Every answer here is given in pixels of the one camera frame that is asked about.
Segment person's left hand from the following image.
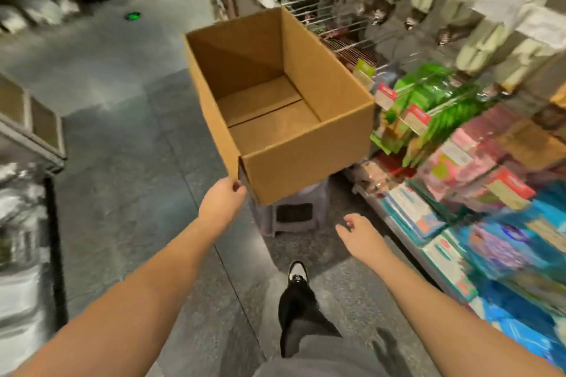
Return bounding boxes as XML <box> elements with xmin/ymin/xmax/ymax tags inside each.
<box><xmin>196</xmin><ymin>177</ymin><xmax>249</xmax><ymax>237</ymax></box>

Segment person's right hand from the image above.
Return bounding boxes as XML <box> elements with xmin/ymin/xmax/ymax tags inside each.
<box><xmin>335</xmin><ymin>212</ymin><xmax>396</xmax><ymax>269</ymax></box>

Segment brown cardboard box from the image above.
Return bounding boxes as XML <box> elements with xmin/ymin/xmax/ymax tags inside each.
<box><xmin>184</xmin><ymin>5</ymin><xmax>377</xmax><ymax>207</ymax></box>

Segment person's black shoe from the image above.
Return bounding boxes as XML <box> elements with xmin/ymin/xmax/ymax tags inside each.
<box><xmin>287</xmin><ymin>260</ymin><xmax>311</xmax><ymax>285</ymax></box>

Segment person's grey trousers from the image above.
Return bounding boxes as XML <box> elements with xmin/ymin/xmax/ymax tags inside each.
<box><xmin>252</xmin><ymin>279</ymin><xmax>417</xmax><ymax>377</ymax></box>

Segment shelf with packaged goods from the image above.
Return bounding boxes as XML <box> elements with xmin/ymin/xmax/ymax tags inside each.
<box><xmin>0</xmin><ymin>72</ymin><xmax>67</xmax><ymax>373</ymax></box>

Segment grey plastic stool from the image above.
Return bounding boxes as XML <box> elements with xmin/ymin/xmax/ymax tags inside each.
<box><xmin>252</xmin><ymin>180</ymin><xmax>333</xmax><ymax>238</ymax></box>

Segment teal cloth packets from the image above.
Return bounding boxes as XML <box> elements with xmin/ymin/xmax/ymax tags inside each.
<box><xmin>380</xmin><ymin>178</ymin><xmax>566</xmax><ymax>312</ymax></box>

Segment pink goods pile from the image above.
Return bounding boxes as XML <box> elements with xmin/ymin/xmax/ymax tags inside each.
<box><xmin>416</xmin><ymin>102</ymin><xmax>549</xmax><ymax>210</ymax></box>

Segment hanging green packets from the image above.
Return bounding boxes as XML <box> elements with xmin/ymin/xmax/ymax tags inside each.
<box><xmin>354</xmin><ymin>58</ymin><xmax>492</xmax><ymax>166</ymax></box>

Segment blue glove packets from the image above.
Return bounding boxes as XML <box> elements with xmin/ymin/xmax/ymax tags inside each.
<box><xmin>469</xmin><ymin>293</ymin><xmax>566</xmax><ymax>365</ymax></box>

